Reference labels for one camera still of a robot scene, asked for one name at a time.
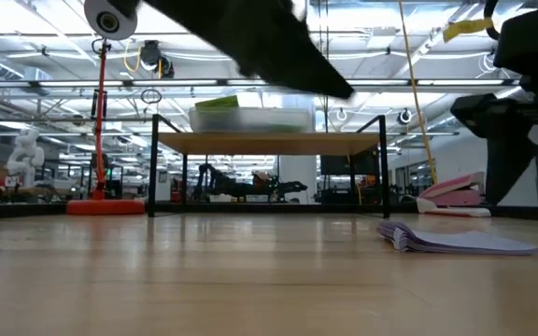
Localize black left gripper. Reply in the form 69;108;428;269
123;0;355;100

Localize green sticky note pad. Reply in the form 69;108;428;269
194;94;241;112

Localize clear pencil box pink lid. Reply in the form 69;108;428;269
188;106;313;134

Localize pink and white stapler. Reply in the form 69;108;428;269
416;171;492;219

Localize wooden riser shelf black legs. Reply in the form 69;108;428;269
147;114;390;219

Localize black background monitor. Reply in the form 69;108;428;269
319;153;378;177

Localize lavender sticky note pad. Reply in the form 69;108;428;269
376;220;538;257

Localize yellow tag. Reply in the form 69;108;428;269
442;17;494;44

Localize red desk lamp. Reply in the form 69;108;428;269
65;0;147;217

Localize yellow hanging cable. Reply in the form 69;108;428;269
397;0;438;186

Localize black cable loop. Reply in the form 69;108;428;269
482;0;502;41

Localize black metal table frame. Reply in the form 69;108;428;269
0;202;538;221

